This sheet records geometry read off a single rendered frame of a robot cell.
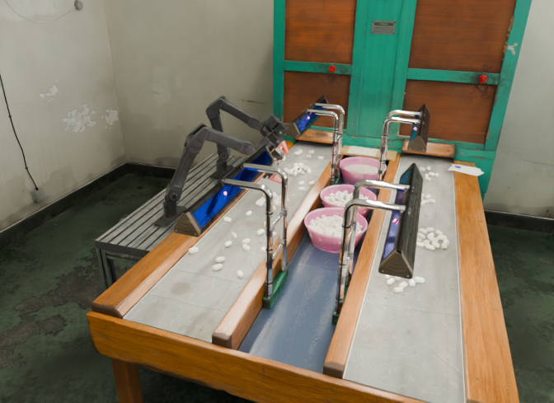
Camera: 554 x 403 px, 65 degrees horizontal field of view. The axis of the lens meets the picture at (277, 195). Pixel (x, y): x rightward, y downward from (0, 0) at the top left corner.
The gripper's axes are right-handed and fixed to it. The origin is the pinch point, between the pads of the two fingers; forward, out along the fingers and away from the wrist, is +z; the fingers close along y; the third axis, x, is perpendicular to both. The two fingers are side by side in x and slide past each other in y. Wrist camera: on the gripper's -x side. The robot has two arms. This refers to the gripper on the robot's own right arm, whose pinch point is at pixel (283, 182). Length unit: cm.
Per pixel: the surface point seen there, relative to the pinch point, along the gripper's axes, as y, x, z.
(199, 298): -84, 6, 4
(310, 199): -3.7, -5.6, 14.5
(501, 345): -76, -54, 72
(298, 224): -28.8, -6.8, 15.9
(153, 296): -88, 16, -7
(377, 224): -17, -27, 40
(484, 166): 81, -57, 79
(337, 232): -26.0, -15.5, 29.6
